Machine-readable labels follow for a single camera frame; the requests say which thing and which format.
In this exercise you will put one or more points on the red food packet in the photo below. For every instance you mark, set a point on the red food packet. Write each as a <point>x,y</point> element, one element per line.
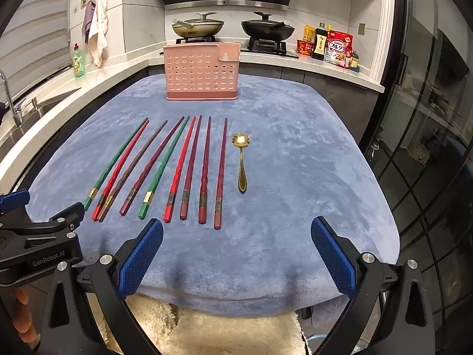
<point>305,48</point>

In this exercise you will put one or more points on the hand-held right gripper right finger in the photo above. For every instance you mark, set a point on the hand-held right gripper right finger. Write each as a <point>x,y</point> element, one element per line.
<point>334,255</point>

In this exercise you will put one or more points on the gold flower spoon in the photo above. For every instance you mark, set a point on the gold flower spoon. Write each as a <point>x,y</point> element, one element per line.
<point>240,139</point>

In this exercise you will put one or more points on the red cereal bag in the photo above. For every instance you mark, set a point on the red cereal bag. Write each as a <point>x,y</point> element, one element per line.
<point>339,50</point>

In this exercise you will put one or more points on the green chopstick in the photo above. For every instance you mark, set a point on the green chopstick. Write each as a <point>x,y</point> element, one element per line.
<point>165,166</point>
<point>118,159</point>

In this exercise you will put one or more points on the steel sink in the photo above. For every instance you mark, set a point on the steel sink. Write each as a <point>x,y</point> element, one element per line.
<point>51,105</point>

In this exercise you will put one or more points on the black gas stove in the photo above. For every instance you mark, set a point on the black gas stove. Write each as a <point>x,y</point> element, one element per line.
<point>258,48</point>

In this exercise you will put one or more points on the maroon chopstick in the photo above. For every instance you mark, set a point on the maroon chopstick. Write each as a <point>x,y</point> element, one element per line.
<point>192,166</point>

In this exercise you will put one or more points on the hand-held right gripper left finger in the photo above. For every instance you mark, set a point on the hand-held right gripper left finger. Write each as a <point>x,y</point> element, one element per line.
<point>142,255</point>

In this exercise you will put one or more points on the white hanging towel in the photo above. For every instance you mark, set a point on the white hanging towel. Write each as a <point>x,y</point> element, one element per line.
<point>98,29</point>

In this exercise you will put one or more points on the black lidded wok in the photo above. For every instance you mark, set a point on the black lidded wok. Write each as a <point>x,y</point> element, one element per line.
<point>268,27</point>

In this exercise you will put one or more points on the yellow food packet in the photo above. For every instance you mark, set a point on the yellow food packet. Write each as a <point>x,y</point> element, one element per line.
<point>309,32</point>

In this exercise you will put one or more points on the green dish soap bottle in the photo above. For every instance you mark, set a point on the green dish soap bottle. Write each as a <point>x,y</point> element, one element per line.
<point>78,64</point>

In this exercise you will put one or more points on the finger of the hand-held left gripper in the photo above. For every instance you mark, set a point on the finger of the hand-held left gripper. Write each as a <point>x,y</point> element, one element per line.
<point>70,212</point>
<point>14,199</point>

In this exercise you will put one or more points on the purple hanging cloth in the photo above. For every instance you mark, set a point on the purple hanging cloth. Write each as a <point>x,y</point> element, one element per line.
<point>88,16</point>

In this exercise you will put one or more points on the dark soy sauce bottle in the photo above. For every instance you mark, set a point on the dark soy sauce bottle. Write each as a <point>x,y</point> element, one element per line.
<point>320,44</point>

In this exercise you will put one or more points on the person's left hand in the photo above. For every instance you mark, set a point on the person's left hand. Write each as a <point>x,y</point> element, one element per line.
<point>24,316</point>

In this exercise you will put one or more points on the white fluffy cushion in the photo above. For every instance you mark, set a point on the white fluffy cushion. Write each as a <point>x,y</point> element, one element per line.
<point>207,329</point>

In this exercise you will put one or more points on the white window blinds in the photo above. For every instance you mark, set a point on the white window blinds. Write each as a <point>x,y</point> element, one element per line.
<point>33,33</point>

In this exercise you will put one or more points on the beige wall switch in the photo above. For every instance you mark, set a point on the beige wall switch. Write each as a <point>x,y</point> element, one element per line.
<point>362,28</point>

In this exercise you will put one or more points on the glass door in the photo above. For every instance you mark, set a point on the glass door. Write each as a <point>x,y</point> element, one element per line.
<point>425,118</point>

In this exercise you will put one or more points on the purple chopstick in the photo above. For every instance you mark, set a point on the purple chopstick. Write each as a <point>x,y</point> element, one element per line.
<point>153,164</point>

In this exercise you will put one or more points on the small green yellow container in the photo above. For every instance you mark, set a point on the small green yellow container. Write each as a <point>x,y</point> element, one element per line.
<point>354,62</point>

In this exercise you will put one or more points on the steel faucet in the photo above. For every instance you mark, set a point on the steel faucet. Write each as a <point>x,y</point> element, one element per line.
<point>11,100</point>

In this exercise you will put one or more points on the blue plush blanket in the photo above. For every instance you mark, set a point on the blue plush blanket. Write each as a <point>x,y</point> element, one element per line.
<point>288,162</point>

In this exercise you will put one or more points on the pink perforated utensil holder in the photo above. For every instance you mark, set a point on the pink perforated utensil holder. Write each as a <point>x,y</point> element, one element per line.
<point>201,72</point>

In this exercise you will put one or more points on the tan lidded frying pan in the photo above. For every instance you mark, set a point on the tan lidded frying pan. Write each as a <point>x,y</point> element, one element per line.
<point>199,26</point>

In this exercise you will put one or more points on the brown chopstick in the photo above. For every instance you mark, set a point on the brown chopstick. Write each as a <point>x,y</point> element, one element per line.
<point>133,170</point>

